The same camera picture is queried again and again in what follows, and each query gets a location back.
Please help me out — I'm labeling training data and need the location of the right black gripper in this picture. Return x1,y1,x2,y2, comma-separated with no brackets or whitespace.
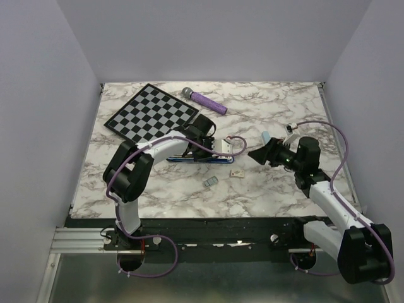
248,136,304,172

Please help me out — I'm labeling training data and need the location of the light blue stapler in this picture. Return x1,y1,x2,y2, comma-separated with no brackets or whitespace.
261,131,271,146

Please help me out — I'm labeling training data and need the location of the grey staple tray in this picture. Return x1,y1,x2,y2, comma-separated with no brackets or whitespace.
203,176,218,187

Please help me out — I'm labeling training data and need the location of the white staple box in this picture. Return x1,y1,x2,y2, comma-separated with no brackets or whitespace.
230,169,245,178

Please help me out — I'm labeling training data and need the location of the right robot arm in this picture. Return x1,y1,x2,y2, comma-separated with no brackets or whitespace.
248,136,395,285

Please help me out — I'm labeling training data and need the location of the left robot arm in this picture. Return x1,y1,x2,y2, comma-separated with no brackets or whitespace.
103,114,216,249

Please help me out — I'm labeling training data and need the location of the black and silver chessboard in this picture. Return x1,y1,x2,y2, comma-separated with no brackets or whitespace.
104,84,199,143

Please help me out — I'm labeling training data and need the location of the purple glitter toy microphone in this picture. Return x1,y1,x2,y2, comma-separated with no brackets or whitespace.
182,87,228,116

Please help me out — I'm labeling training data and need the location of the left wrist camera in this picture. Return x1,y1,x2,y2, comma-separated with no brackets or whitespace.
212,139,233,157

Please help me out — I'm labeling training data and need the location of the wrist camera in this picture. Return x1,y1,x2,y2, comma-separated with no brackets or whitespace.
282,123,300,146
212,139,233,157

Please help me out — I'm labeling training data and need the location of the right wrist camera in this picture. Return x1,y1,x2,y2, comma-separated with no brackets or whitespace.
282,123,300,146

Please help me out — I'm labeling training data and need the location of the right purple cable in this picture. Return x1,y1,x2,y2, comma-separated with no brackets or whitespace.
290,121,397,283

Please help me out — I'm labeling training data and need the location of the aluminium mounting rail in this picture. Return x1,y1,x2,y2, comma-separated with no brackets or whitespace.
50,217,386,263

